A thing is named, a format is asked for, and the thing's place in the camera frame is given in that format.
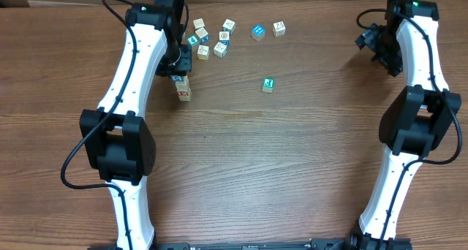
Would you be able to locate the blue sided wooden block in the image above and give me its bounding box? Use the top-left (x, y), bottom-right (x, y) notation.
top-left (170, 75), bottom-right (188, 83)

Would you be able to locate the number 3 wooden block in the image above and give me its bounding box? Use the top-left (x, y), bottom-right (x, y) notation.
top-left (175, 81), bottom-right (190, 91)

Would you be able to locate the red E wooden block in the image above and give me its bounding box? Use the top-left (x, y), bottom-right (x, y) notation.
top-left (177, 89), bottom-right (192, 98)

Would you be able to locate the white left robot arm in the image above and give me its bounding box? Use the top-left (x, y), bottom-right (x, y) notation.
top-left (80, 0), bottom-right (192, 249)

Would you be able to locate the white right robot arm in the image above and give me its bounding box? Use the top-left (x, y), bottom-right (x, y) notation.
top-left (344, 0), bottom-right (462, 249)

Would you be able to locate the green 4 wooden block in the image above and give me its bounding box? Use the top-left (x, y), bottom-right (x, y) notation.
top-left (187, 35), bottom-right (200, 50)

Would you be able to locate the blue X wooden block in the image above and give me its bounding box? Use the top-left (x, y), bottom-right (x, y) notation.
top-left (195, 27), bottom-right (210, 45)

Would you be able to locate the plain top wooden block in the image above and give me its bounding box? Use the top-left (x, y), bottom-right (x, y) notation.
top-left (193, 18), bottom-right (205, 30)

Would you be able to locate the blue framed wooden block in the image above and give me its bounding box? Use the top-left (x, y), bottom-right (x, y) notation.
top-left (219, 31), bottom-right (230, 46)

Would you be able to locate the teal edged wooden block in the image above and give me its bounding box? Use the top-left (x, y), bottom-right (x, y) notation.
top-left (222, 19), bottom-right (236, 35)

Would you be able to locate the blue top wooden block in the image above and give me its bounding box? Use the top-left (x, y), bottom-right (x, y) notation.
top-left (252, 24), bottom-right (265, 41)

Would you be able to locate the green letter wooden block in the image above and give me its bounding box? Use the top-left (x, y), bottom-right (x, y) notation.
top-left (262, 77), bottom-right (275, 93)

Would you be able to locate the letter K wooden block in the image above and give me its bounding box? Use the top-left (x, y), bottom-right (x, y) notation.
top-left (273, 21), bottom-right (286, 37)

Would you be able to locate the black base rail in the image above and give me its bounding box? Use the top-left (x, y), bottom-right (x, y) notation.
top-left (87, 237), bottom-right (413, 250)

